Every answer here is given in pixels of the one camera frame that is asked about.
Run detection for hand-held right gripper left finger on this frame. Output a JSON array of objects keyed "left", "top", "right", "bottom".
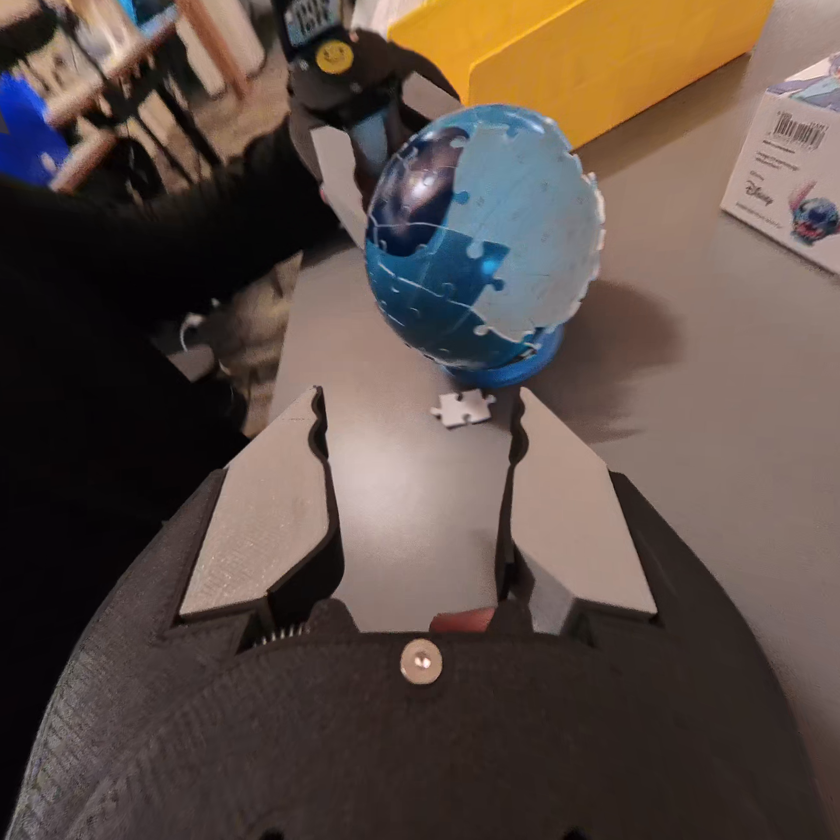
[{"left": 177, "top": 385, "right": 347, "bottom": 624}]

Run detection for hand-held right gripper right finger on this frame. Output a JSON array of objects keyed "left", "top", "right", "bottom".
[{"left": 495, "top": 386, "right": 660, "bottom": 636}]

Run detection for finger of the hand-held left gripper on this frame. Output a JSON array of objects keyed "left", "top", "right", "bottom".
[
  {"left": 400, "top": 69, "right": 464, "bottom": 126},
  {"left": 308, "top": 125, "right": 368, "bottom": 232}
]

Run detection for blue puzzle ball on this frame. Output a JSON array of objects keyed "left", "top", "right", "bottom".
[{"left": 364, "top": 104, "right": 606, "bottom": 370}]

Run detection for white puzzle piece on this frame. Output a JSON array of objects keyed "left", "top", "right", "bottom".
[{"left": 430, "top": 388, "right": 498, "bottom": 429}]

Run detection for blue round ball stand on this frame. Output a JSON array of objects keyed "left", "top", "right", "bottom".
[{"left": 445, "top": 325, "right": 567, "bottom": 390}]

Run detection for person's left forearm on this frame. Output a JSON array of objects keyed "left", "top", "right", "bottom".
[{"left": 0, "top": 125, "right": 339, "bottom": 309}]

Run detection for white puzzle box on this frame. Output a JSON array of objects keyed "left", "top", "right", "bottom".
[{"left": 719, "top": 52, "right": 840, "bottom": 277}]

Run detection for person's right hand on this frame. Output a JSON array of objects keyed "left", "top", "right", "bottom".
[{"left": 430, "top": 606, "right": 497, "bottom": 634}]

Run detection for yellow plastic storage bin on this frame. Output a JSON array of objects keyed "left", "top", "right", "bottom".
[{"left": 387, "top": 0, "right": 775, "bottom": 151}]

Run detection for person's grey trousers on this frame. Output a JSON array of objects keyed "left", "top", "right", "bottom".
[{"left": 209, "top": 252, "right": 304, "bottom": 438}]

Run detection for blue bag with handle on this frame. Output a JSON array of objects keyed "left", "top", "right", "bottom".
[{"left": 0, "top": 71, "right": 71, "bottom": 189}]

